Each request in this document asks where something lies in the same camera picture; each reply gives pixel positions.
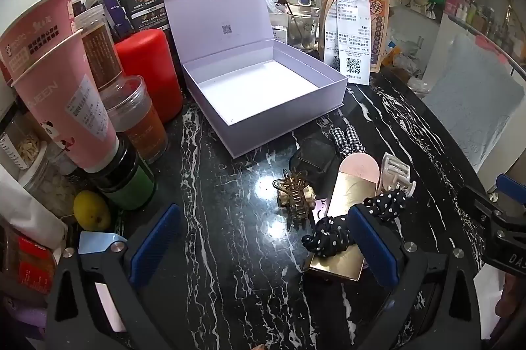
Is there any gold rectangular plate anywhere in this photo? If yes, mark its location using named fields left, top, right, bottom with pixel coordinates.
left=304, top=171, right=381, bottom=283

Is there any light blue box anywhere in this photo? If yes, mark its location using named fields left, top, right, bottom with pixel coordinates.
left=78, top=231, right=127, bottom=255

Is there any clear drinking glass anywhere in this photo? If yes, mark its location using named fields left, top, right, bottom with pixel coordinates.
left=287, top=11, right=321, bottom=50

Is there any long white receipt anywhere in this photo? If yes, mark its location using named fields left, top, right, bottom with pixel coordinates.
left=336, top=0, right=372, bottom=82

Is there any pink round compact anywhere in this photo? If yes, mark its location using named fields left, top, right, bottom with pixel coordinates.
left=338, top=153, right=381, bottom=195

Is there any clear plastic cup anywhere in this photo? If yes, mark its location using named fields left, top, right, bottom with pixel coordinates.
left=99, top=75, right=169, bottom=164

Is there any gold hair claw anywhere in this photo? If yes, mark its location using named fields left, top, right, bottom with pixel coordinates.
left=273, top=168, right=315, bottom=231

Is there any clear jar of seeds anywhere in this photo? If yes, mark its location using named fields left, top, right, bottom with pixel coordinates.
left=0, top=120, right=50, bottom=186

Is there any pale blue sheet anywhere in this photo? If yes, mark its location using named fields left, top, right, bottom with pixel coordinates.
left=423, top=35, right=524, bottom=174

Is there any dark translucent hair claw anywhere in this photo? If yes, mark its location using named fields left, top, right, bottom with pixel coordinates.
left=289, top=138, right=340, bottom=180

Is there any pearl white hair claw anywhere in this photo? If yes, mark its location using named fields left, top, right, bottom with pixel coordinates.
left=375, top=153, right=418, bottom=198

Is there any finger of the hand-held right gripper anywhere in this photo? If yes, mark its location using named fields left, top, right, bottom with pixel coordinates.
left=495, top=174, right=526, bottom=208
left=459, top=185, right=515, bottom=228

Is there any black white gingham scrunchie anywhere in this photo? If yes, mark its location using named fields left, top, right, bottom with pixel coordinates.
left=324, top=124, right=366, bottom=159

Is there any brown label clear jar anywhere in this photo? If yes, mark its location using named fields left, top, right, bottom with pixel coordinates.
left=74, top=4, right=124, bottom=90

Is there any brown paper bag with receipts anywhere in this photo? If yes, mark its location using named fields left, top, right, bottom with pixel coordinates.
left=323, top=30, right=343, bottom=72

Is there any green white medicine box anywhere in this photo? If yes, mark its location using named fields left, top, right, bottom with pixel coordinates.
left=271, top=23, right=290, bottom=44

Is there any yellow lemon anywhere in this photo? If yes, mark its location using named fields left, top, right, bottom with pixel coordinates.
left=73, top=191, right=112, bottom=231

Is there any red canister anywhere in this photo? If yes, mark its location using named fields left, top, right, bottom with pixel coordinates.
left=114, top=29, right=184, bottom=125

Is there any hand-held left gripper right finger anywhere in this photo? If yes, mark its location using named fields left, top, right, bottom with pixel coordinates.
left=348, top=204, right=482, bottom=350

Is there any white plastic bag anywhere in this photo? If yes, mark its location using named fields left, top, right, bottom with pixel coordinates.
left=0, top=165, right=68, bottom=248

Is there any dark green jar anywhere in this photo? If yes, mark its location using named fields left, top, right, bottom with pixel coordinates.
left=89, top=136, right=157, bottom=211

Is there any black snack bag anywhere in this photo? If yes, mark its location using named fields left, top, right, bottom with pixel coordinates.
left=111, top=0, right=173, bottom=42

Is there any pink paper cup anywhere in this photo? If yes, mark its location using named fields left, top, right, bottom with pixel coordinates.
left=12, top=30, right=120, bottom=173
left=0, top=0, right=85, bottom=88

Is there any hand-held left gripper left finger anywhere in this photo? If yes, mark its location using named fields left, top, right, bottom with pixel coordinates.
left=44, top=203, right=184, bottom=350

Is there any red foil packet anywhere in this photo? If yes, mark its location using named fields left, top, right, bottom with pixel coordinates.
left=0, top=231, right=58, bottom=293

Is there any lilac gift box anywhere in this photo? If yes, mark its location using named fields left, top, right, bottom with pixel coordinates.
left=157, top=0, right=349, bottom=159

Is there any purple patterned bottle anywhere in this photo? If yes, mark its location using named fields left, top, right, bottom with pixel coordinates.
left=85, top=0, right=132, bottom=42

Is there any crumpled clear plastic bag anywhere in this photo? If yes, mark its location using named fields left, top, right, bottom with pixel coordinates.
left=265, top=0, right=290, bottom=26

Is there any black polka dot scrunchie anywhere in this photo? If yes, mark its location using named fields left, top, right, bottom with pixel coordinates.
left=301, top=188, right=408, bottom=255

